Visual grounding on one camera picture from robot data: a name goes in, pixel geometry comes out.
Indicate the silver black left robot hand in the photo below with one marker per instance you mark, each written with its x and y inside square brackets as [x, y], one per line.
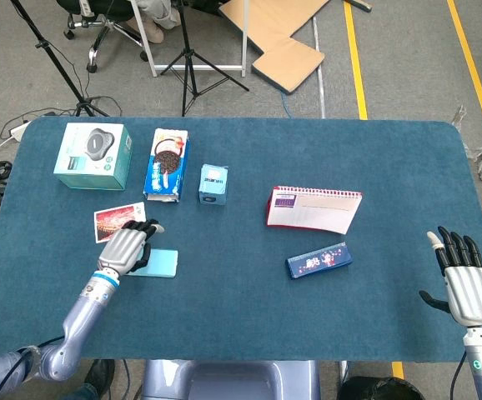
[124, 250]

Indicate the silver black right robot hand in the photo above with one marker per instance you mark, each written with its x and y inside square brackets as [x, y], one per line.
[472, 296]

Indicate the light blue card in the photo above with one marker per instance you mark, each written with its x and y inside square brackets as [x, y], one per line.
[164, 262]

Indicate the lavender left robot arm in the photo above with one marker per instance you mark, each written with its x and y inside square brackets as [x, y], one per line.
[86, 310]

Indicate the red photo postcard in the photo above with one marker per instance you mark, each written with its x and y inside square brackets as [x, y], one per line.
[108, 223]

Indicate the teal speakerphone box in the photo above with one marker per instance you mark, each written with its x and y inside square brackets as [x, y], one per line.
[78, 166]

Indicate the blue Oreo cookie box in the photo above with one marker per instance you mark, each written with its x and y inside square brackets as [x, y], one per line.
[170, 158]

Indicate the small light blue speaker box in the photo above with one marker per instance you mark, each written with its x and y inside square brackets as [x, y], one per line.
[214, 183]

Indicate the blue felt table cloth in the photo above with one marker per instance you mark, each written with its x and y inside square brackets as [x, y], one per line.
[241, 300]

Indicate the black shoe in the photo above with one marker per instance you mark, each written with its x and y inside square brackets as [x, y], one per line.
[101, 375]

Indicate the black bag lined bin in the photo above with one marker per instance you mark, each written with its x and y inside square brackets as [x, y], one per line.
[378, 389]

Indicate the dark blue printed pencil case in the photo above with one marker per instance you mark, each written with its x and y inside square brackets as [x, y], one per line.
[320, 261]

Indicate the white power strip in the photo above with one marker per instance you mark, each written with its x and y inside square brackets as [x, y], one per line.
[20, 130]

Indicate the lavender robot torso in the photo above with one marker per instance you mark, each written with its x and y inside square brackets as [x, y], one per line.
[232, 381]

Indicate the red spiral desk calendar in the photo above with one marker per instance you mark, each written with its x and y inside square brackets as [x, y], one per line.
[320, 214]

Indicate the black tripod stand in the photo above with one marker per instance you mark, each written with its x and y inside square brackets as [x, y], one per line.
[57, 62]
[189, 62]

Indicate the black office chair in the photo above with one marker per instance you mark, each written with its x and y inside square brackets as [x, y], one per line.
[103, 31]

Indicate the seated person grey trousers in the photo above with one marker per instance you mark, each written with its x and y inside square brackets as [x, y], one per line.
[154, 31]

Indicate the flattened brown cardboard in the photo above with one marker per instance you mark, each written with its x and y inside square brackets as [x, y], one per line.
[274, 37]

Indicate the white metal frame table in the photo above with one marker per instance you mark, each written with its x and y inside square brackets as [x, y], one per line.
[149, 46]

